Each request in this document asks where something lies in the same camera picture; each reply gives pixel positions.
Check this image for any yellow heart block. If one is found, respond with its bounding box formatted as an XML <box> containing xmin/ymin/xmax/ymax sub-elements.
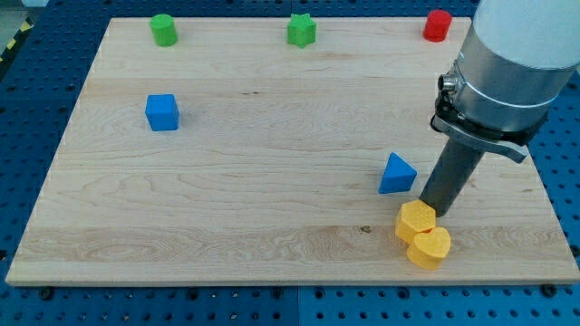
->
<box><xmin>406</xmin><ymin>226</ymin><xmax>451</xmax><ymax>271</ymax></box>

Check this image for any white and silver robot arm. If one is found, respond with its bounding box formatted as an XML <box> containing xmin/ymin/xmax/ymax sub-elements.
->
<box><xmin>431</xmin><ymin>0</ymin><xmax>579</xmax><ymax>163</ymax></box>

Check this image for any light wooden board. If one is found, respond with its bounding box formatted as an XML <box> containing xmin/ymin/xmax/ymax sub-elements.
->
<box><xmin>6</xmin><ymin>18</ymin><xmax>579</xmax><ymax>287</ymax></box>

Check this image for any blue triangle block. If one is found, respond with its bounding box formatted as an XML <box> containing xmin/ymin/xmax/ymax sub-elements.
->
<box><xmin>378</xmin><ymin>152</ymin><xmax>417</xmax><ymax>194</ymax></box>

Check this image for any green star block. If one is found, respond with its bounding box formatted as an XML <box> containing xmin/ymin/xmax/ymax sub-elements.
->
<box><xmin>286</xmin><ymin>14</ymin><xmax>317</xmax><ymax>48</ymax></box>

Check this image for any yellow hexagon block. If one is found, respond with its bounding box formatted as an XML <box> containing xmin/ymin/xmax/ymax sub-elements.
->
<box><xmin>395</xmin><ymin>199</ymin><xmax>436</xmax><ymax>244</ymax></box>

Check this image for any blue cube block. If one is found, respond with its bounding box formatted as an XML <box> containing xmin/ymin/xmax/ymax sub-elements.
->
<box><xmin>145</xmin><ymin>94</ymin><xmax>179</xmax><ymax>131</ymax></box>

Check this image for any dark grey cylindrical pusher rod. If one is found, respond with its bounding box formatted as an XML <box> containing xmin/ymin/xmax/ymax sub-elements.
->
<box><xmin>420</xmin><ymin>139</ymin><xmax>484</xmax><ymax>217</ymax></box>

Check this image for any green cylinder block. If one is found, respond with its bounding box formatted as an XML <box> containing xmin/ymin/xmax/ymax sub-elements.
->
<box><xmin>150</xmin><ymin>14</ymin><xmax>178</xmax><ymax>47</ymax></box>

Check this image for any red cylinder block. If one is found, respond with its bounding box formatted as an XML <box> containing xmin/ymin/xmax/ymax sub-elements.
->
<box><xmin>422</xmin><ymin>9</ymin><xmax>453</xmax><ymax>43</ymax></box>

